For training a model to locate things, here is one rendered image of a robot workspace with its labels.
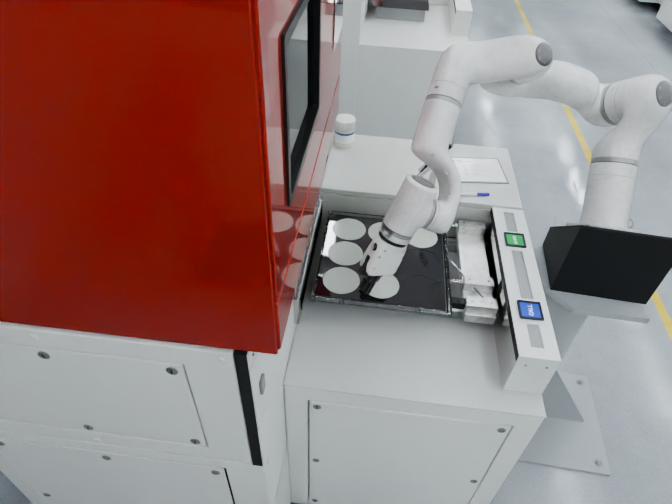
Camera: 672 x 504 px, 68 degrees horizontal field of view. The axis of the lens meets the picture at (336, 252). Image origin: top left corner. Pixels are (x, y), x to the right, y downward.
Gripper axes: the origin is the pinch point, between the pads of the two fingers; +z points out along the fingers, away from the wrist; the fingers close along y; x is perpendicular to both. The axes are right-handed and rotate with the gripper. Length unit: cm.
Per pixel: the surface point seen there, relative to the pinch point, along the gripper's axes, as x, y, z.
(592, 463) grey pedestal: -53, 108, 50
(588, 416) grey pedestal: -40, 122, 43
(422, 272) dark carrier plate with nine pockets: -2.0, 16.8, -5.4
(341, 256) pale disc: 14.4, 1.9, 1.4
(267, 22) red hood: -25, -66, -57
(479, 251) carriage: -2.1, 37.5, -13.0
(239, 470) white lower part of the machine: -22, -37, 33
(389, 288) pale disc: -2.4, 6.2, -0.5
